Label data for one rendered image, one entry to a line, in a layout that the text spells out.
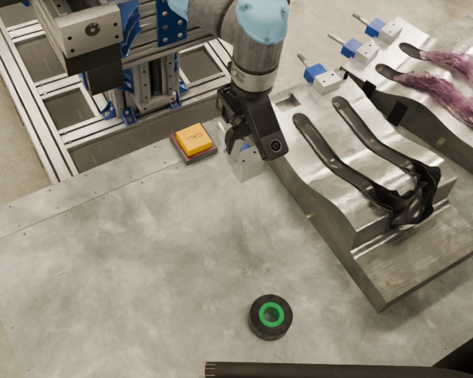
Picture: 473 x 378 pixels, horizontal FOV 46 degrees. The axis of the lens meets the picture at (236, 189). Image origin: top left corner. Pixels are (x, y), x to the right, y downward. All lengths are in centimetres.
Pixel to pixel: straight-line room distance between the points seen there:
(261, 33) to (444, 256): 60
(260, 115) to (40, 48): 155
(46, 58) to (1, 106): 31
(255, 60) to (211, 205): 43
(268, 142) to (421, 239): 41
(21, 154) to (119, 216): 118
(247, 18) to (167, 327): 58
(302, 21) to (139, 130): 114
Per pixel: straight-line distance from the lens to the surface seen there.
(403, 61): 147
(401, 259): 113
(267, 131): 93
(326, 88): 127
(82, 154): 200
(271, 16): 80
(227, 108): 97
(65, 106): 214
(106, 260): 113
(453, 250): 119
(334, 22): 287
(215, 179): 121
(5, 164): 230
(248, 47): 83
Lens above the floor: 182
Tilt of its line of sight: 58 degrees down
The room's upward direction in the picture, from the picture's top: 9 degrees clockwise
